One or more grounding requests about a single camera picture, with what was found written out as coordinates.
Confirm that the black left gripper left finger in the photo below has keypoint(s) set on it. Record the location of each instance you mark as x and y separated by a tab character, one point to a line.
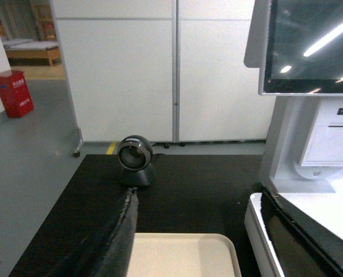
106	252

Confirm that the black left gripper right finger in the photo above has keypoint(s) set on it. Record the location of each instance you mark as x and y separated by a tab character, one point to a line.
303	246

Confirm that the white digital checkout scale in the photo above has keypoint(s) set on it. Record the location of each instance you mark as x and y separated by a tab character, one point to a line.
325	207

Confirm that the black checkout counter cabinet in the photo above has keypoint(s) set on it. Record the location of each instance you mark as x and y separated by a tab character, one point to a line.
190	194

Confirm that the beige plastic tray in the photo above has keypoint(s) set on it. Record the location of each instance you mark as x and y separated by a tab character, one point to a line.
182	254

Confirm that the black omnidirectional barcode scanner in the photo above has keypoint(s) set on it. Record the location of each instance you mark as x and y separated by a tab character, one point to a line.
134	154

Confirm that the white partition panel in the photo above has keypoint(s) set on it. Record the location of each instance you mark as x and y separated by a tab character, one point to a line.
171	71

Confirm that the red fire extinguisher box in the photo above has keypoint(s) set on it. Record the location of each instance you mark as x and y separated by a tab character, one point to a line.
14	94

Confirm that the white POS terminal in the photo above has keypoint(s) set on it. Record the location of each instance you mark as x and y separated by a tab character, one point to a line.
298	48

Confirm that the wooden bed frame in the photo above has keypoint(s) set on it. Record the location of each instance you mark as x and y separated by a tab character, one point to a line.
30	49

